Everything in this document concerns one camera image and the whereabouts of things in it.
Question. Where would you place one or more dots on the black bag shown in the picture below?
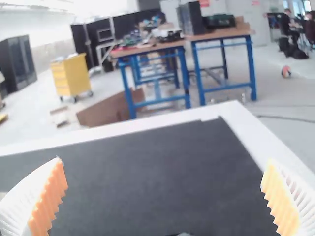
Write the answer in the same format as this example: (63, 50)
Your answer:
(295, 51)

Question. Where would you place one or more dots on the black mat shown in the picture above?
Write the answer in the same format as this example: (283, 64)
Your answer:
(147, 184)

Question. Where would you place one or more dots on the brown cardboard sheet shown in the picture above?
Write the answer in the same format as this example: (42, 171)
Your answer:
(103, 110)

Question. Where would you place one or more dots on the colourful ball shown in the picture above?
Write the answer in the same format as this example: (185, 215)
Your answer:
(286, 71)

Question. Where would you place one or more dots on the black computer tower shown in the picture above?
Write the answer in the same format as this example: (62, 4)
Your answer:
(194, 17)

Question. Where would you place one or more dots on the black equipment case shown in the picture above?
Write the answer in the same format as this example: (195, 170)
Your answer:
(219, 20)

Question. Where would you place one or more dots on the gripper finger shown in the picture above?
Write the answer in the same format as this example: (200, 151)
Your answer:
(22, 211)
(292, 209)

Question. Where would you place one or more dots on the person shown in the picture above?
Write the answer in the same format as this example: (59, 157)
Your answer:
(311, 29)
(286, 22)

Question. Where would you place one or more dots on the blue metal workbench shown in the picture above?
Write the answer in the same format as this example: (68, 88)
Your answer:
(252, 73)
(130, 86)

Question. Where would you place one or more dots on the black cabinet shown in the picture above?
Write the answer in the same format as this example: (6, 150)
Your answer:
(17, 66)

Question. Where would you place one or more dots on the large black flight case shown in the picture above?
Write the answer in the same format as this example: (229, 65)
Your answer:
(128, 24)

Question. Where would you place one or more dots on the yellow tool cart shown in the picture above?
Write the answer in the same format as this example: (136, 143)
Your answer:
(71, 76)

